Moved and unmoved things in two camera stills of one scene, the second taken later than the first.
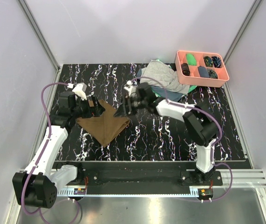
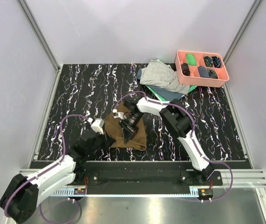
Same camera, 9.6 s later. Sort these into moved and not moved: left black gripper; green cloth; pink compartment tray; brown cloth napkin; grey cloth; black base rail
Moved: brown cloth napkin; left black gripper
Not moved: green cloth; grey cloth; black base rail; pink compartment tray
